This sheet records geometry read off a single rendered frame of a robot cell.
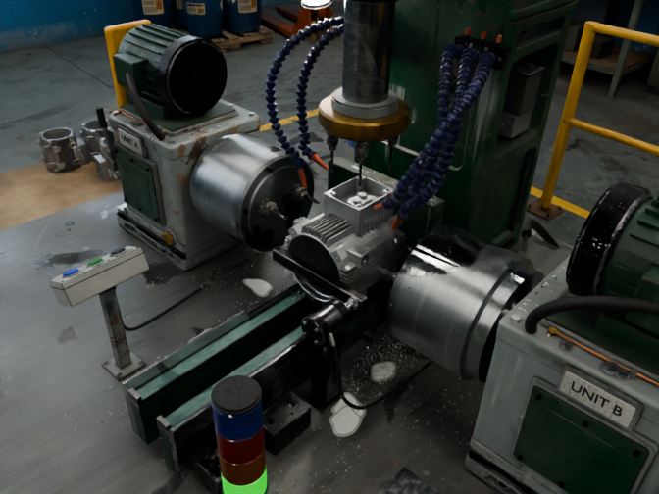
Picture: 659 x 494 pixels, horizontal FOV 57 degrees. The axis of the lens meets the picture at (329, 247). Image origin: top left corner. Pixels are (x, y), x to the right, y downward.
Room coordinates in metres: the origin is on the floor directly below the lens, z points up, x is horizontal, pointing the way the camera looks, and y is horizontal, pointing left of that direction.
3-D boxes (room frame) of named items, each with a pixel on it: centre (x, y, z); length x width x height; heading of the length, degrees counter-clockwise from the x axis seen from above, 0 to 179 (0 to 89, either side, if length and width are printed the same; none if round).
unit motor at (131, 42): (1.50, 0.46, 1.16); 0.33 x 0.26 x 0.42; 48
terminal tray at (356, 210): (1.13, -0.06, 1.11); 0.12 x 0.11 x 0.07; 138
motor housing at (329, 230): (1.10, -0.03, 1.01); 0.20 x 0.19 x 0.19; 138
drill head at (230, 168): (1.34, 0.23, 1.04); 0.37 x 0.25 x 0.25; 48
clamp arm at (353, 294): (0.99, 0.02, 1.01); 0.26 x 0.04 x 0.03; 48
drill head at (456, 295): (0.88, -0.28, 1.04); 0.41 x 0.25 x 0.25; 48
